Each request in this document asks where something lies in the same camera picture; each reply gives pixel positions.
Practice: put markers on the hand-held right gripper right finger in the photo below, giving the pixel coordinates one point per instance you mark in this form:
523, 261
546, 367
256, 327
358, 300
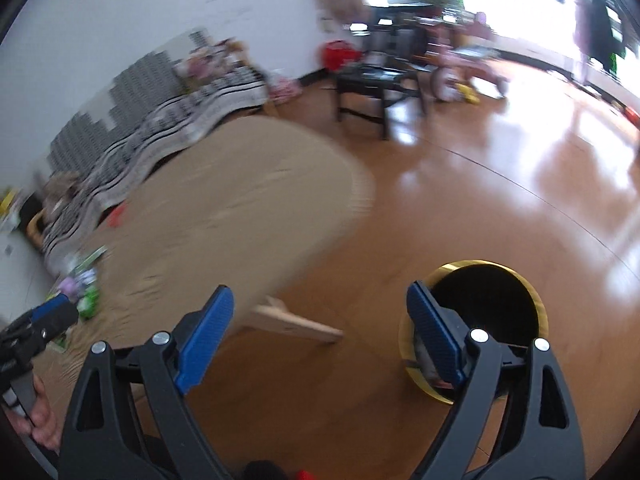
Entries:
432, 335

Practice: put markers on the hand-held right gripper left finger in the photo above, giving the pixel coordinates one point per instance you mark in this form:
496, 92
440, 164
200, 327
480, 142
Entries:
207, 337

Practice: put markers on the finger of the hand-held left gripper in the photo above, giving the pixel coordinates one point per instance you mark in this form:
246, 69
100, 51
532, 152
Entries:
50, 306

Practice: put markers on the white and green packet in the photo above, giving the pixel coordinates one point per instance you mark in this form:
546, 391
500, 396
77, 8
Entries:
90, 306

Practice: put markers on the dark green packet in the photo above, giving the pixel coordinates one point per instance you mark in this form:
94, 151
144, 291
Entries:
92, 257

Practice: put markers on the black bin with gold rim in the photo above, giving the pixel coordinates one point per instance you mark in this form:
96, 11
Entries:
492, 300

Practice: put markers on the person's left hand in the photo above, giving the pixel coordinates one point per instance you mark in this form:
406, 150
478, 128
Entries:
45, 422

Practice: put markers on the clear plastic bag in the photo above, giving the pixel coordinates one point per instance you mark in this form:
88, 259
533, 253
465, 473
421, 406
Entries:
74, 286

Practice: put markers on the yellow object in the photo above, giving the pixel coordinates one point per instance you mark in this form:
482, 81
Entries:
7, 201

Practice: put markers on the beige crumpled cloth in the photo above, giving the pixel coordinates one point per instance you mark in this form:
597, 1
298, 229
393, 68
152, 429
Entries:
61, 190

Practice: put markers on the sofa with striped blanket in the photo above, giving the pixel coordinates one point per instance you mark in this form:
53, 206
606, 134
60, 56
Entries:
150, 130

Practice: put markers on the yellow toy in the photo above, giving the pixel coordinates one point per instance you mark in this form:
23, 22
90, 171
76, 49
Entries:
467, 92

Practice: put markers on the black coffee table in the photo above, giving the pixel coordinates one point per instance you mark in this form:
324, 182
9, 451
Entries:
370, 80

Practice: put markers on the pink tricycle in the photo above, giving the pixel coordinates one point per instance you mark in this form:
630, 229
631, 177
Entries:
450, 62

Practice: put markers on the pink printed bags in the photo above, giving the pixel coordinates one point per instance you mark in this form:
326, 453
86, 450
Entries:
210, 62

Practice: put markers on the red plastic bag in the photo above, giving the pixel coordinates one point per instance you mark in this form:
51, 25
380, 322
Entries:
340, 54

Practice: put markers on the black wooden chair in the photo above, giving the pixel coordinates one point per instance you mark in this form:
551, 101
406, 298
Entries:
395, 30

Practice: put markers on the hanging dark clothes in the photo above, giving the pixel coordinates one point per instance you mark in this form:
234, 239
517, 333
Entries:
600, 30

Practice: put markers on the wooden frame sofa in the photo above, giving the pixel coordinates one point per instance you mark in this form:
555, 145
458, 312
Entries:
35, 227

